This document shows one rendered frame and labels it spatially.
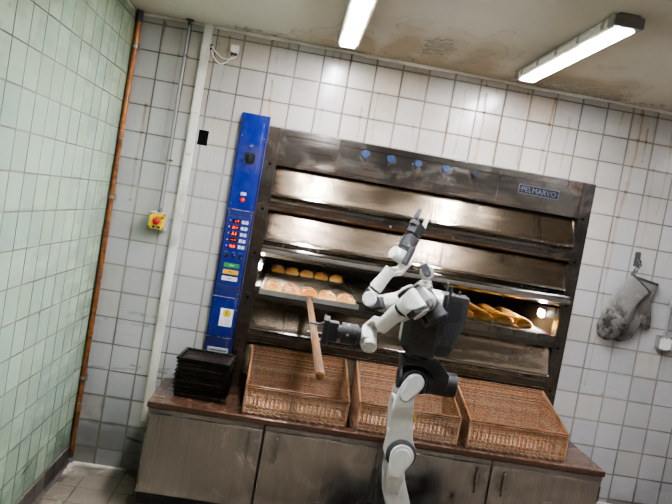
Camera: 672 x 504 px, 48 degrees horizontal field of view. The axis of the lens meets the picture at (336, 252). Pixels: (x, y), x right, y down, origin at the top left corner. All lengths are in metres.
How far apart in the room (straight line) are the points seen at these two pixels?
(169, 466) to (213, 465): 0.22
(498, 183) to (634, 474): 1.95
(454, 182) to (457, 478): 1.66
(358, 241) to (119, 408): 1.69
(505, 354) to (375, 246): 1.01
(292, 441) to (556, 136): 2.30
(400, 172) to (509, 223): 0.71
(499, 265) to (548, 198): 0.49
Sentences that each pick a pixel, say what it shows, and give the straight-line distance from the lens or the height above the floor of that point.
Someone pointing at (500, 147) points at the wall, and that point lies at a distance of 4.53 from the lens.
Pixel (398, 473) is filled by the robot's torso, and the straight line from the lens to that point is 3.65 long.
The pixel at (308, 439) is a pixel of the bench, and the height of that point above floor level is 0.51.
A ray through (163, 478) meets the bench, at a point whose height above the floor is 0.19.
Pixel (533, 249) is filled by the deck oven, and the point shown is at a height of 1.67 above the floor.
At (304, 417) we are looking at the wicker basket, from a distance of 4.03.
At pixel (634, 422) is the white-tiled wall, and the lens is 5.00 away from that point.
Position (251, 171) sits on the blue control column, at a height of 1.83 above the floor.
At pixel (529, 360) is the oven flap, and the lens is 4.68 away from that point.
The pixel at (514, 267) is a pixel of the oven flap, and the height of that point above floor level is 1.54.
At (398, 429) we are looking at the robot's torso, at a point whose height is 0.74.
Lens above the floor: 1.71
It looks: 3 degrees down
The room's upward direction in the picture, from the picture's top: 10 degrees clockwise
